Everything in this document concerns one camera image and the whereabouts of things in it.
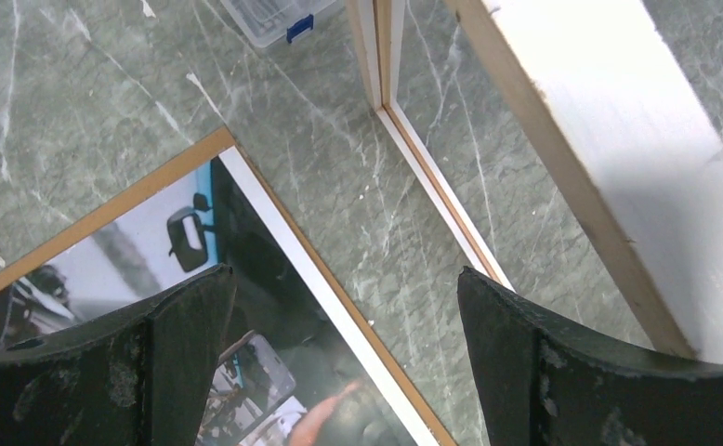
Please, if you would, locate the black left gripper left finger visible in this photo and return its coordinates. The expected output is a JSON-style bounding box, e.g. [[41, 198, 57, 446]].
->
[[0, 265, 237, 445]]

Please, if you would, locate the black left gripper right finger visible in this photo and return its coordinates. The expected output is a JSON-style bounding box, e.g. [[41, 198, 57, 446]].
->
[[457, 268, 723, 445]]

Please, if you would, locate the printed photo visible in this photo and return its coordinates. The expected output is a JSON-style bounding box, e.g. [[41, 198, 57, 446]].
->
[[0, 157, 420, 445]]

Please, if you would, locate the brown backing board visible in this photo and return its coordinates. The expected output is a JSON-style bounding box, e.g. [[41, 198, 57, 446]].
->
[[0, 126, 455, 445]]

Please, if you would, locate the white wooden picture frame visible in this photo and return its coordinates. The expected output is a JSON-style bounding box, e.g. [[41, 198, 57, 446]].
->
[[448, 1, 723, 364]]

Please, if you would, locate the clear plastic organizer box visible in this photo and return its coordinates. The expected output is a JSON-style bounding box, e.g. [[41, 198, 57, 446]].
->
[[220, 0, 342, 48]]

